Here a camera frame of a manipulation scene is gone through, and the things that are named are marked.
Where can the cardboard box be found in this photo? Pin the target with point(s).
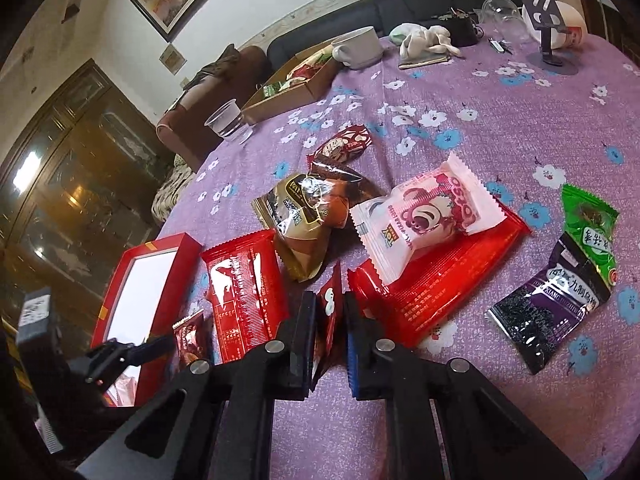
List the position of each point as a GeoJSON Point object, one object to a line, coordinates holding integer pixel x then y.
{"type": "Point", "coordinates": [290, 100]}

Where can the red gift box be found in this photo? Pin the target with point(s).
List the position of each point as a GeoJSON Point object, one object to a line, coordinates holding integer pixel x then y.
{"type": "Point", "coordinates": [165, 247]}

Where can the black pouch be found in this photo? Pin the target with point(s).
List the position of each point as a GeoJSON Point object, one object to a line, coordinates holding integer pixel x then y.
{"type": "Point", "coordinates": [462, 35]}

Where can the white crumpled cloth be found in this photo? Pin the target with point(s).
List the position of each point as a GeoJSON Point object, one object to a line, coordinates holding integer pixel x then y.
{"type": "Point", "coordinates": [425, 40]}

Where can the tiny dark red snack packet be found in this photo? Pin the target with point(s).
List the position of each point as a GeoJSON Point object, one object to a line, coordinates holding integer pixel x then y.
{"type": "Point", "coordinates": [189, 337]}

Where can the purple floral tablecloth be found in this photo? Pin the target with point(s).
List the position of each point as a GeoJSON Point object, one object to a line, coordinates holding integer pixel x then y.
{"type": "Point", "coordinates": [450, 110]}

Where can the brown armchair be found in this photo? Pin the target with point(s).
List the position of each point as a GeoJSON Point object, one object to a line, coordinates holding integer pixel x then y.
{"type": "Point", "coordinates": [185, 125]}

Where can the brown snack packet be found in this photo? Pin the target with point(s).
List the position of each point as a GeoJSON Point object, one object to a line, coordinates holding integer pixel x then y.
{"type": "Point", "coordinates": [360, 187]}

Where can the thin notebook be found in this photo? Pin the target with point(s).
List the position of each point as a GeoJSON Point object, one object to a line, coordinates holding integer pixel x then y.
{"type": "Point", "coordinates": [425, 62]}

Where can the patterned blanket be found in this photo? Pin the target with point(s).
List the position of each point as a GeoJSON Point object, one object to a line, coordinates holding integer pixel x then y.
{"type": "Point", "coordinates": [172, 190]}

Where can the white mug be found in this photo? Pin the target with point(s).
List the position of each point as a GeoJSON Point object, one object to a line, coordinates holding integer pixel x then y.
{"type": "Point", "coordinates": [360, 47]}

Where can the white paper bowl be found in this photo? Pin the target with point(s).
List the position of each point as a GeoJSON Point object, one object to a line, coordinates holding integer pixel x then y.
{"type": "Point", "coordinates": [570, 25]}

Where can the purple black snack packet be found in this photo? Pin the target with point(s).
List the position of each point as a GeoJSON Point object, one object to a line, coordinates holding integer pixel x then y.
{"type": "Point", "coordinates": [545, 305]}

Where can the black phone stand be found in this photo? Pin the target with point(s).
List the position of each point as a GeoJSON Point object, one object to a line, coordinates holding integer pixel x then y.
{"type": "Point", "coordinates": [555, 65]}

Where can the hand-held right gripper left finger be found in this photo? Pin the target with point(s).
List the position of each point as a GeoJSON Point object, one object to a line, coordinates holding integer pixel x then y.
{"type": "Point", "coordinates": [310, 340]}

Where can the pile of assorted snack packets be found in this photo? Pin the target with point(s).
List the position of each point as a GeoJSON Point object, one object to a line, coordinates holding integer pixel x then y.
{"type": "Point", "coordinates": [305, 70]}

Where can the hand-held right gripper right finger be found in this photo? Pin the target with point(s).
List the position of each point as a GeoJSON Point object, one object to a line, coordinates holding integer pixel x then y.
{"type": "Point", "coordinates": [352, 340]}

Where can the clear plastic water cup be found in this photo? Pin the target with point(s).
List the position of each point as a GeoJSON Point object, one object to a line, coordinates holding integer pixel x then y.
{"type": "Point", "coordinates": [227, 120]}

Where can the small bright red snack packet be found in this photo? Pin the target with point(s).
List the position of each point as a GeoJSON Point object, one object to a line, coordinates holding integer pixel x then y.
{"type": "Point", "coordinates": [327, 310]}

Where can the long red snack packet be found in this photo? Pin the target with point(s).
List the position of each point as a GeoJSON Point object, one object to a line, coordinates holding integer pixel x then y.
{"type": "Point", "coordinates": [245, 295]}

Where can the large red snack packet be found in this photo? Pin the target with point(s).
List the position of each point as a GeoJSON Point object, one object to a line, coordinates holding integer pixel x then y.
{"type": "Point", "coordinates": [450, 280]}

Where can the small wall picture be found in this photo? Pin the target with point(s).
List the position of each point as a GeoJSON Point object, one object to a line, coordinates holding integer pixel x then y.
{"type": "Point", "coordinates": [173, 58]}

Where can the wooden glass door cabinet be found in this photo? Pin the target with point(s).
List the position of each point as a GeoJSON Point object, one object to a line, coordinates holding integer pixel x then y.
{"type": "Point", "coordinates": [75, 170]}

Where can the dark brown jacket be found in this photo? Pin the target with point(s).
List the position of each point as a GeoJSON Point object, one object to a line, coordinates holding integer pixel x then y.
{"type": "Point", "coordinates": [220, 65]}

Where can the red picture snack packet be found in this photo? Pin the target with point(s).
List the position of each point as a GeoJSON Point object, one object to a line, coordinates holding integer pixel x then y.
{"type": "Point", "coordinates": [340, 144]}

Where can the black leather sofa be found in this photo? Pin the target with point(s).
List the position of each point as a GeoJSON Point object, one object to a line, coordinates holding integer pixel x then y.
{"type": "Point", "coordinates": [400, 10]}

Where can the pink bear snack packet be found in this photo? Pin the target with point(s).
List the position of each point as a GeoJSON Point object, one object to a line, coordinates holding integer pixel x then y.
{"type": "Point", "coordinates": [425, 215]}

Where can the green snack packet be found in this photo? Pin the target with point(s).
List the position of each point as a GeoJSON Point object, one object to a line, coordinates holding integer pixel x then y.
{"type": "Point", "coordinates": [590, 230]}

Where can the gold snack packet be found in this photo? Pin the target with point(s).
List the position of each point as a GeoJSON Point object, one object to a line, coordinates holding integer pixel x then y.
{"type": "Point", "coordinates": [295, 210]}

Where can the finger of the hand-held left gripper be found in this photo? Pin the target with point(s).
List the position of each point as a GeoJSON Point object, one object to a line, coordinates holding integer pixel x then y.
{"type": "Point", "coordinates": [150, 350]}

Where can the clear glass jar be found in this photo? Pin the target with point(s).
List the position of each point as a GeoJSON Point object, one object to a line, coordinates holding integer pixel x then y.
{"type": "Point", "coordinates": [505, 15]}

